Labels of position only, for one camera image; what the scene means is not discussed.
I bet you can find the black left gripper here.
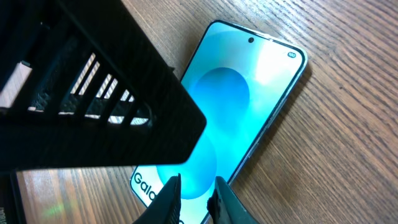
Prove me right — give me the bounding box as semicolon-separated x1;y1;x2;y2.
0;171;26;224

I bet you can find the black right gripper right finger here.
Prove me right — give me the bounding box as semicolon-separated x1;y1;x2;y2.
207;176;259;224

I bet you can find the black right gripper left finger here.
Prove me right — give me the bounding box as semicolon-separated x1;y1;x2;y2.
133;174;181;224

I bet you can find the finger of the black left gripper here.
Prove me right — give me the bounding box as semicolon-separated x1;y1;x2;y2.
1;1;206;171

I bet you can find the turquoise screen smartphone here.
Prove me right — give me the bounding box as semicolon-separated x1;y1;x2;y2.
130;20;308;223

